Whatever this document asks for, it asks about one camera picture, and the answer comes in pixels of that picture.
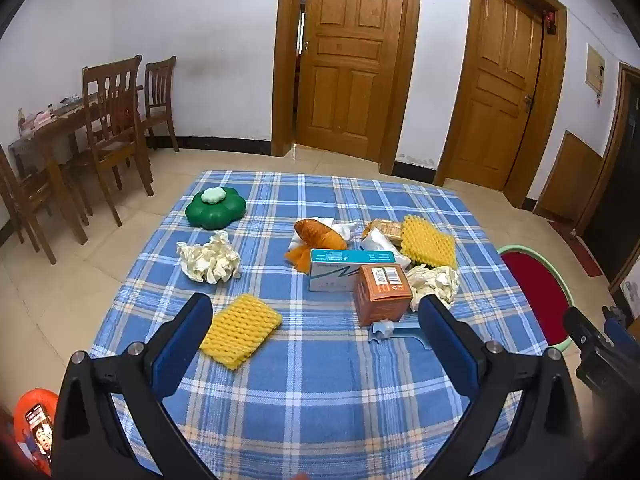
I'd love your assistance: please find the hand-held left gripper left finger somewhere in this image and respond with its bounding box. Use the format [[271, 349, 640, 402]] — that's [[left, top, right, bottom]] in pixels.
[[51, 292, 216, 480]]

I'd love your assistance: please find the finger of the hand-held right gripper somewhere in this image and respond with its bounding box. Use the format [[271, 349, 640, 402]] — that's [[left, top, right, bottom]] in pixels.
[[602, 305, 640, 356], [563, 306, 608, 356]]

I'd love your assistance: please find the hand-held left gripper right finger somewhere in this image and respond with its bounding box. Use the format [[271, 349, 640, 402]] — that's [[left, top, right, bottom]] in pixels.
[[417, 295, 586, 480]]

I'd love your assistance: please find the red basin with green rim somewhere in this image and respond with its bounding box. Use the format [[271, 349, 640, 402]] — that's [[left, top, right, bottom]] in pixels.
[[497, 245, 576, 353]]

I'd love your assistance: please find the white paper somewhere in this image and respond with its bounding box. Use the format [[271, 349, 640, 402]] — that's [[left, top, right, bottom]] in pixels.
[[406, 265, 460, 311], [176, 231, 242, 285]]

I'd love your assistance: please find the orange box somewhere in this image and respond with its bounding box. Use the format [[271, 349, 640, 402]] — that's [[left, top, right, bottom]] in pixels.
[[354, 262, 413, 327]]

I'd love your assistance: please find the clear plastic bag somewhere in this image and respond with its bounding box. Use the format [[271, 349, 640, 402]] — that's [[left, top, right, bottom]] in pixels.
[[360, 230, 411, 266]]

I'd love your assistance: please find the white teal box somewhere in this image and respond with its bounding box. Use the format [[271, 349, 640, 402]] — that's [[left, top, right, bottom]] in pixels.
[[308, 248, 398, 293]]

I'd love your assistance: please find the orange bread package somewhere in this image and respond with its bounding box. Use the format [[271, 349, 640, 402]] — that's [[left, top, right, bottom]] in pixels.
[[293, 218, 348, 251]]

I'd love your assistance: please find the blue plastic clip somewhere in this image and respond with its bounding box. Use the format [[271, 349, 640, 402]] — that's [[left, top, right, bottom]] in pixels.
[[368, 320, 431, 353]]

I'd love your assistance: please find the yellow foam net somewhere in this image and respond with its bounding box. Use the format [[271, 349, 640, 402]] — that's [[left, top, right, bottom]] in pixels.
[[400, 215, 457, 268], [199, 294, 282, 371]]

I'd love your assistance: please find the red floor mat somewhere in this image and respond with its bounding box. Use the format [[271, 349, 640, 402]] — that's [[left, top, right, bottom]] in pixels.
[[547, 220, 603, 276]]

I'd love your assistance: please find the biscuit pack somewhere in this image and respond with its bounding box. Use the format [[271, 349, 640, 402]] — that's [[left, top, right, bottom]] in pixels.
[[362, 220, 403, 246]]

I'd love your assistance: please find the black door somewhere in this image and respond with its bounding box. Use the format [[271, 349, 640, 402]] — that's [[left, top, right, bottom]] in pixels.
[[582, 67, 640, 286]]

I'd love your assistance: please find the blue plaid cloth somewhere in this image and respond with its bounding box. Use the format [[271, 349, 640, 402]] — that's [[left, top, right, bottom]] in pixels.
[[90, 170, 551, 480]]

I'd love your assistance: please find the green clover-shaped container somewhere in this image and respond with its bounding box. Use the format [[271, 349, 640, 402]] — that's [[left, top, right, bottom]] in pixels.
[[185, 187, 247, 231]]

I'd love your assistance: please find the smartphone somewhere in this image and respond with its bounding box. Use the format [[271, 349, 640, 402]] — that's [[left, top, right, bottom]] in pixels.
[[25, 402, 55, 463]]

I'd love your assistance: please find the white tissue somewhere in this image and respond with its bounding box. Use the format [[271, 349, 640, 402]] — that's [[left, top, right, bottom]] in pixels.
[[320, 217, 358, 246]]

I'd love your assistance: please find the orange plastic stool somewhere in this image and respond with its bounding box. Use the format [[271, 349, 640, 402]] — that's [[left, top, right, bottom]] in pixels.
[[12, 387, 56, 476]]

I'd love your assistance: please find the wooden chair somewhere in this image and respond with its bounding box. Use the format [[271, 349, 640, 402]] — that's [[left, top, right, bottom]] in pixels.
[[75, 56, 155, 228], [142, 56, 180, 152], [0, 145, 58, 266]]

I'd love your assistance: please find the wooden dining table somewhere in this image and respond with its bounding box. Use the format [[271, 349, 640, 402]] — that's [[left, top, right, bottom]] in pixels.
[[7, 85, 146, 246]]

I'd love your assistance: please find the wooden door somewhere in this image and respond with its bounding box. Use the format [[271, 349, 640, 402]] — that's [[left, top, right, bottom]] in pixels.
[[445, 0, 546, 191], [295, 0, 423, 161]]

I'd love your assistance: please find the pink packet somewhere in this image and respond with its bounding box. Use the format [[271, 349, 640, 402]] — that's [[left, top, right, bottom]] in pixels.
[[22, 110, 53, 131]]

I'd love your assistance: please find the wall electrical box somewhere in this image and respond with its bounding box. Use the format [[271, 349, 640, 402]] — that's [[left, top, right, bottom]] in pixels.
[[585, 44, 606, 93]]

